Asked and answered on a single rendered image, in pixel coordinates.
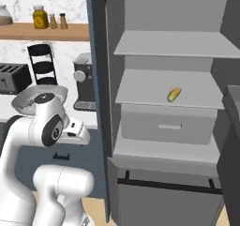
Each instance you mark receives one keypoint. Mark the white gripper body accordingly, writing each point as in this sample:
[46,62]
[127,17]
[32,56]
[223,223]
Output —
[82,136]

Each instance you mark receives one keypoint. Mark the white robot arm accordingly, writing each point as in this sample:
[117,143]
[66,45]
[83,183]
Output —
[15,164]

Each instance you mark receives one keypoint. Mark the dark blue cabinet drawer front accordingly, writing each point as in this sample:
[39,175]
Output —
[87,161]

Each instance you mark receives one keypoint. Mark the grey coffee machine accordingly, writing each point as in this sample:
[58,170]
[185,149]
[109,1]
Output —
[85,86]

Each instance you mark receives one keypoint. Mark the grey fridge drawer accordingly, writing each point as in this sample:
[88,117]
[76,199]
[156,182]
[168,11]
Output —
[140,126]

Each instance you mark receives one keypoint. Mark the dark grey fridge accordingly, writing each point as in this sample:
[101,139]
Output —
[100,64]

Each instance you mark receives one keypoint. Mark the grey fridge shelf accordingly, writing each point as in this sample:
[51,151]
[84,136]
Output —
[143,87]
[175,43]

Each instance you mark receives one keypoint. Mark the dark grey toaster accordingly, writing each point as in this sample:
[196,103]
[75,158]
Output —
[12,78]

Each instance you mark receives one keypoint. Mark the yellow bread roll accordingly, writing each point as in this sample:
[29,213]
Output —
[174,94]

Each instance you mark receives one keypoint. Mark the grey freezer drawer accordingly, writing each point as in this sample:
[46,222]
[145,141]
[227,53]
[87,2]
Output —
[162,206]

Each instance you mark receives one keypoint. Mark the pepper shaker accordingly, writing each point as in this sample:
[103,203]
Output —
[63,22]

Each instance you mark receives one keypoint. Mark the salt shaker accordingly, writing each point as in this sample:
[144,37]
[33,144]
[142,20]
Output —
[53,22]

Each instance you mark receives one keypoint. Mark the yellow jar with white lid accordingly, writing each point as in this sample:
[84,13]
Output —
[40,18]

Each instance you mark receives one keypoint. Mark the dark grey fridge door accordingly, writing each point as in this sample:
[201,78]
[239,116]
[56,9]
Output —
[229,161]

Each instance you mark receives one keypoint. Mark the wooden wall shelf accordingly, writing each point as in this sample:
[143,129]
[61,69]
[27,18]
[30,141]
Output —
[43,32]

